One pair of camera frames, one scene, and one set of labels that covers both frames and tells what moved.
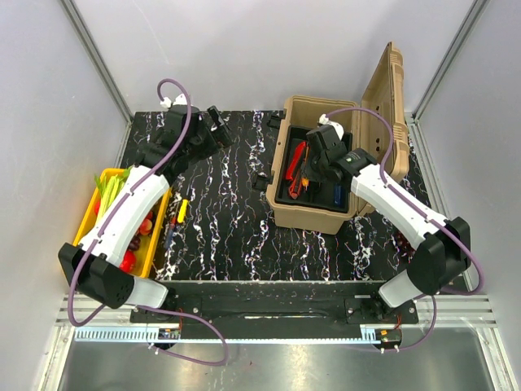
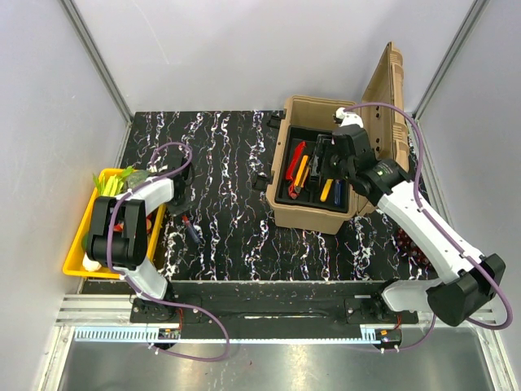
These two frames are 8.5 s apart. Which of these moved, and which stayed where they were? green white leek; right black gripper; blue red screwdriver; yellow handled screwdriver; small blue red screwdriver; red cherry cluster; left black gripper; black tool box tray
Moved: left black gripper; yellow handled screwdriver; small blue red screwdriver
Stayed: blue red screwdriver; right black gripper; red cherry cluster; black tool box tray; green white leek
